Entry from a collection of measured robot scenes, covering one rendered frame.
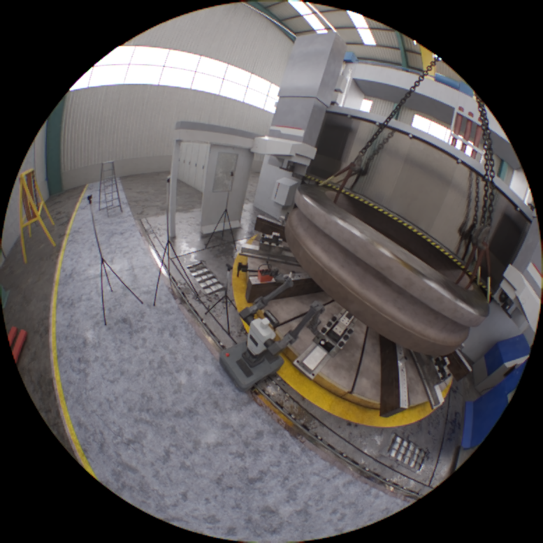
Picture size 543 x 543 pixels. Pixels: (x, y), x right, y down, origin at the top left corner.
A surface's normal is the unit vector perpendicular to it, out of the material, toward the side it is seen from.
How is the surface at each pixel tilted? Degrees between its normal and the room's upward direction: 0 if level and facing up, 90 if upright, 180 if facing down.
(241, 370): 0
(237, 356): 0
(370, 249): 90
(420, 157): 90
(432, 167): 90
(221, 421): 0
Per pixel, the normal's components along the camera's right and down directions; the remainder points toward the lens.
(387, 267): -0.67, 0.30
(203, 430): 0.24, -0.78
